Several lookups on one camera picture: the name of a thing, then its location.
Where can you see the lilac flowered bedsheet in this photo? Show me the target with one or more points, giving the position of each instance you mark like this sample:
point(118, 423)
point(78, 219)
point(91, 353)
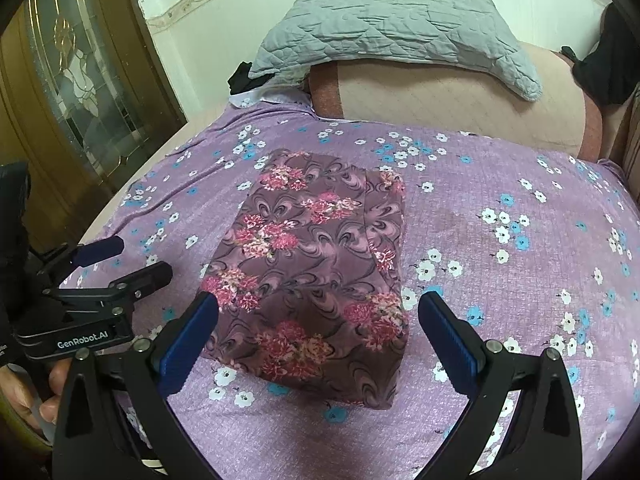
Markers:
point(500, 285)

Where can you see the person's left hand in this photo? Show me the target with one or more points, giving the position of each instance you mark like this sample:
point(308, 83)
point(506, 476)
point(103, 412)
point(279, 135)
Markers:
point(55, 377)

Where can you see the peach rolled quilt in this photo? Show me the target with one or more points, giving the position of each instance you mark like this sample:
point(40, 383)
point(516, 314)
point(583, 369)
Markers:
point(450, 100)

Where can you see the small dark cloth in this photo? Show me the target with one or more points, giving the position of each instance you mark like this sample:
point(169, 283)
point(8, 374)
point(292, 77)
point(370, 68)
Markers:
point(240, 80)

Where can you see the grey quilted blanket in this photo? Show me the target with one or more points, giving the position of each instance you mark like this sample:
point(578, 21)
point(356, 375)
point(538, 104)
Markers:
point(390, 25)

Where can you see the large black cloth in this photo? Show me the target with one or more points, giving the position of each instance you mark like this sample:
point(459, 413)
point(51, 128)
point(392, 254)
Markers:
point(610, 65)

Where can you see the purple floral patterned garment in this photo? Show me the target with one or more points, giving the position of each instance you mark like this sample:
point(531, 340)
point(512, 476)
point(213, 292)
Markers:
point(310, 270)

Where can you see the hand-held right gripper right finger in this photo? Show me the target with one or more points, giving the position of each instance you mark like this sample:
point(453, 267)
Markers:
point(450, 345)

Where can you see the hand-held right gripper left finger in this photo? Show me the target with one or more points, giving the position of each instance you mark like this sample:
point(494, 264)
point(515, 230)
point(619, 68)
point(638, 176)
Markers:
point(187, 345)

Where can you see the wooden door with glass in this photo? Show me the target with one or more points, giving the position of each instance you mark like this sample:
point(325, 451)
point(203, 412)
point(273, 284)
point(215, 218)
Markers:
point(75, 85)

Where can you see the white lilac pillow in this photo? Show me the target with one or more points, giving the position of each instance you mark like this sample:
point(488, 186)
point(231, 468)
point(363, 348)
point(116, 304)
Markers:
point(280, 96)

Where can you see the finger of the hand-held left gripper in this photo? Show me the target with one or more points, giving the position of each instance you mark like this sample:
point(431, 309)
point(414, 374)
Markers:
point(102, 249)
point(150, 275)

